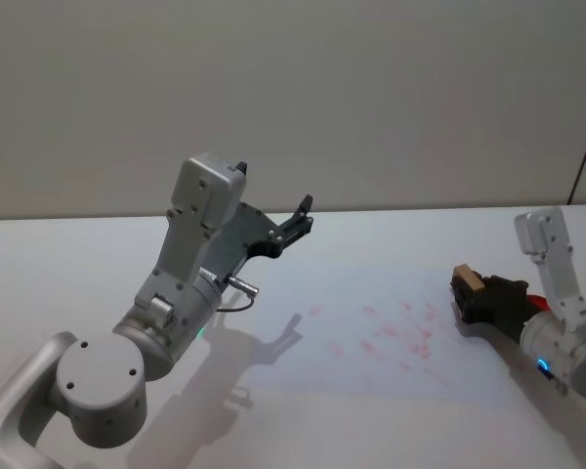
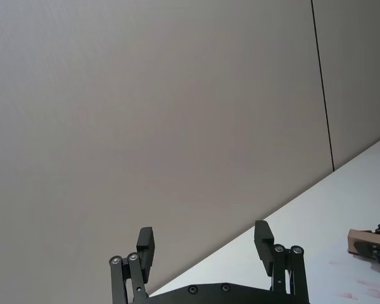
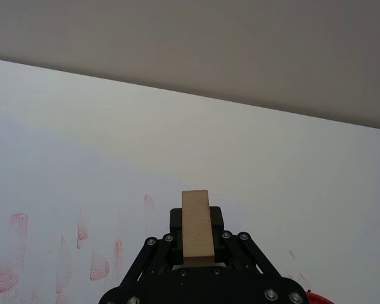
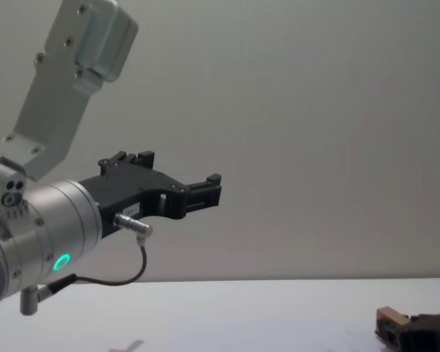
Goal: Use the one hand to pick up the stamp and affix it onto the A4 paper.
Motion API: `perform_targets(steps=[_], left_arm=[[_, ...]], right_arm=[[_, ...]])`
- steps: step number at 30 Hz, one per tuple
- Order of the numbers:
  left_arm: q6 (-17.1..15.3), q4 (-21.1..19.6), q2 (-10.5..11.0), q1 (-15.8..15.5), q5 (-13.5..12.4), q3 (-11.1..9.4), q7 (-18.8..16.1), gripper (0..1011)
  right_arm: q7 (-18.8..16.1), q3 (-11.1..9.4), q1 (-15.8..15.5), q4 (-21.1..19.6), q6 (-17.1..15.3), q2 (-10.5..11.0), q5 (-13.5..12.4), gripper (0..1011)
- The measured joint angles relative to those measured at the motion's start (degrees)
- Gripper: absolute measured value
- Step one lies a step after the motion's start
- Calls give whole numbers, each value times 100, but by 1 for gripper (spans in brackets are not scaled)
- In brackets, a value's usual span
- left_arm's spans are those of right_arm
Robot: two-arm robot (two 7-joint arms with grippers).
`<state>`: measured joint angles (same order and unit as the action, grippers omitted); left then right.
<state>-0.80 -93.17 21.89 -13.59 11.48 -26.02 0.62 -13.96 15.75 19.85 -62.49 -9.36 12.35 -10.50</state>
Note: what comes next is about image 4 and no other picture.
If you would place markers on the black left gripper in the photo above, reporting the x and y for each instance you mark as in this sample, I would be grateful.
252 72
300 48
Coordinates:
132 187

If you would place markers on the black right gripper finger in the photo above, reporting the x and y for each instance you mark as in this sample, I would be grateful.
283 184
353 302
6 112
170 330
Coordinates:
425 330

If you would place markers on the white curtain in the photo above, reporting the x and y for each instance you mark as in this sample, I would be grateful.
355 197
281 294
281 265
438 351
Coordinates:
278 110

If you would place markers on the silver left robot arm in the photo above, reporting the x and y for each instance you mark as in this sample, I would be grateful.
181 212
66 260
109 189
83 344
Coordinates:
58 212

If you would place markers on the white table cloth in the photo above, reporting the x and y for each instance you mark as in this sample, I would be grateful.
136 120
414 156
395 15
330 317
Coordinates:
220 315

